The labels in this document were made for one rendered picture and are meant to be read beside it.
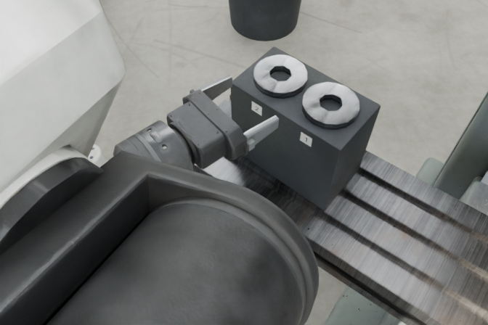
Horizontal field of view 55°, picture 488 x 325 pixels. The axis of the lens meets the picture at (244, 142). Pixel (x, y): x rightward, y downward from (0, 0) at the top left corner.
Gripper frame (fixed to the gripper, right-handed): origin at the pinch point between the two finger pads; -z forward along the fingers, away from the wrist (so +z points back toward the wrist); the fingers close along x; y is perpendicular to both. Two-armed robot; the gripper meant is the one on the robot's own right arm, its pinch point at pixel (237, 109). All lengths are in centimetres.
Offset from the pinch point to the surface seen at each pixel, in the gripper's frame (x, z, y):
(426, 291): -33.5, -11.8, 23.5
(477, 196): -28, -38, 29
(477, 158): -21, -55, 39
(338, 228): -16.3, -9.8, 24.9
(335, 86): -3.8, -17.2, 3.5
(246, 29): 120, -102, 114
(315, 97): -3.5, -13.0, 3.5
